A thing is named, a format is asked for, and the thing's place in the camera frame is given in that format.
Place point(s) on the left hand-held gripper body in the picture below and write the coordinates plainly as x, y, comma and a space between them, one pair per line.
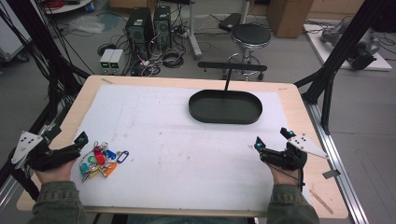
49, 157

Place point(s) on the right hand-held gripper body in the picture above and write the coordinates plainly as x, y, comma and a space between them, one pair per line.
286, 157

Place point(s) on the pile of coloured key tags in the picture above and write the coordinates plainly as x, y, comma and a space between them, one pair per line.
99, 160

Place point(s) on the black oval tray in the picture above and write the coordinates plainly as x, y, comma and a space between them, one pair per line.
225, 107

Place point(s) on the person's left hand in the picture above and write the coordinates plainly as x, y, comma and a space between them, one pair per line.
57, 174

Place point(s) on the person's right hand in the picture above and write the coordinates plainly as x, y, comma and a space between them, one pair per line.
281, 175

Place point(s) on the grey tape piece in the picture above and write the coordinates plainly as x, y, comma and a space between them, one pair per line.
331, 174

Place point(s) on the white table mat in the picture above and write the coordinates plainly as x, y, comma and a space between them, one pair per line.
186, 155

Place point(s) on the black T-shaped stand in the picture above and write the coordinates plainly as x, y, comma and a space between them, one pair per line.
232, 67

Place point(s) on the white power supply unit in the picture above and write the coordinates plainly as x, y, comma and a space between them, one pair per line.
116, 61
106, 60

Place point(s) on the white board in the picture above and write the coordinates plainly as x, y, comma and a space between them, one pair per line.
336, 59

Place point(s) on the black round stool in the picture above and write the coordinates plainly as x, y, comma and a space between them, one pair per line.
251, 35

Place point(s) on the clear plastic bag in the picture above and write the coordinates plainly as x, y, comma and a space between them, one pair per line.
87, 24

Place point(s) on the grey robot device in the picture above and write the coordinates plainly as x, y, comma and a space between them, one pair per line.
358, 43

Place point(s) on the brown cardboard box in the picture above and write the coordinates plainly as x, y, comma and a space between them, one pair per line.
289, 15

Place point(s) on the large black computer tower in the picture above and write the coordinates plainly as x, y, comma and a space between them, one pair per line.
139, 29

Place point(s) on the flat black box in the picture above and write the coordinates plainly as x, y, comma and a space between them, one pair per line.
229, 21

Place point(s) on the white desk leg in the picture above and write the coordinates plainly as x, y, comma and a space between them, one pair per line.
193, 29

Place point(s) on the small black computer tower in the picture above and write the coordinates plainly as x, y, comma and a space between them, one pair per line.
162, 26

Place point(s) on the aluminium rail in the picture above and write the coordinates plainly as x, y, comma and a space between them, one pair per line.
337, 168

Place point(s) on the black frame strut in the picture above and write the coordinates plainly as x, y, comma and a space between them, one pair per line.
37, 62
339, 53

